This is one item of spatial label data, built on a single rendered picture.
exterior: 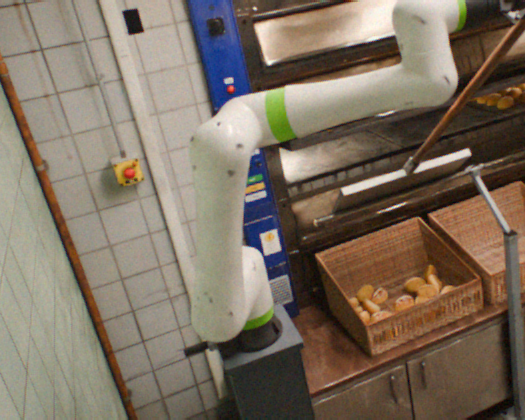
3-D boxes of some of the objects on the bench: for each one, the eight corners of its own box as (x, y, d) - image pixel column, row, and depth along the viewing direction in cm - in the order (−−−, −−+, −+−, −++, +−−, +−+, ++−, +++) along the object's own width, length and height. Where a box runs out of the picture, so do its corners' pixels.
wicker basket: (322, 304, 284) (312, 253, 274) (424, 264, 303) (418, 214, 292) (370, 360, 243) (360, 301, 232) (486, 309, 261) (481, 252, 250)
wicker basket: (430, 262, 303) (425, 213, 293) (521, 227, 322) (519, 179, 311) (492, 307, 261) (488, 251, 251) (594, 264, 280) (594, 209, 269)
